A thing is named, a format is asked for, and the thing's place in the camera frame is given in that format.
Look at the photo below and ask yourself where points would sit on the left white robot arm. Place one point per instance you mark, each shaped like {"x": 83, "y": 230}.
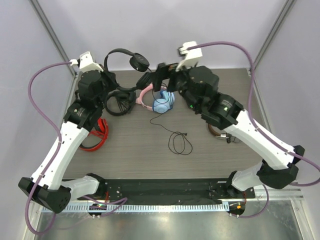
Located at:
{"x": 46, "y": 186}

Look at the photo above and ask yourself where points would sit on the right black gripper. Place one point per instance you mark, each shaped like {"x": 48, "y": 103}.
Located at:
{"x": 161, "y": 76}

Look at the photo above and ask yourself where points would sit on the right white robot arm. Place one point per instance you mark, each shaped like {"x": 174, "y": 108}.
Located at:
{"x": 277, "y": 169}

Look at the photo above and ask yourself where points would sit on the aluminium rail front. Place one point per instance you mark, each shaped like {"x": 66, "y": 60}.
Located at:
{"x": 285, "y": 194}

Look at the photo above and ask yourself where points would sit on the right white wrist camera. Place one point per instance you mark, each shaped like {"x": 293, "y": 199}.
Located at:
{"x": 190, "y": 58}

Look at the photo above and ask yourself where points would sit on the black wired on-ear headphones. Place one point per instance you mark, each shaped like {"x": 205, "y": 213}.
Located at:
{"x": 137, "y": 62}

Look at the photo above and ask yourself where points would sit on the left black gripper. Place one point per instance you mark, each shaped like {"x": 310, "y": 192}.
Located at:
{"x": 111, "y": 77}

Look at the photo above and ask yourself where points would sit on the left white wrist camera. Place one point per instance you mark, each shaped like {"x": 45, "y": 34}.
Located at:
{"x": 85, "y": 63}

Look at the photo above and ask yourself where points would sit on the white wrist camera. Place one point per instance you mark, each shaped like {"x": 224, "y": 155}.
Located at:
{"x": 190, "y": 58}
{"x": 85, "y": 63}

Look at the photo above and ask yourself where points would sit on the brown leather headphones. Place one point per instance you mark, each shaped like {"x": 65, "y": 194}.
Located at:
{"x": 227, "y": 137}

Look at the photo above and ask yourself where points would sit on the red headphones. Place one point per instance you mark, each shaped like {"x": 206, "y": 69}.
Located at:
{"x": 101, "y": 130}

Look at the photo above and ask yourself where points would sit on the black headphones with wrapped cable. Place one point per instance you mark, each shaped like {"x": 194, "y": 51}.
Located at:
{"x": 119, "y": 103}

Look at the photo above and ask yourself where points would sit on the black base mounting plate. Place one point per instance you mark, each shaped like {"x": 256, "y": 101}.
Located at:
{"x": 169, "y": 192}

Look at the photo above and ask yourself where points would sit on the pink blue cat-ear headphones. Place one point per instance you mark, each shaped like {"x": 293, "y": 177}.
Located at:
{"x": 160, "y": 105}

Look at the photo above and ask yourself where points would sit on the slotted cable duct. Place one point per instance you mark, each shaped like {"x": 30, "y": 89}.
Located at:
{"x": 86, "y": 207}

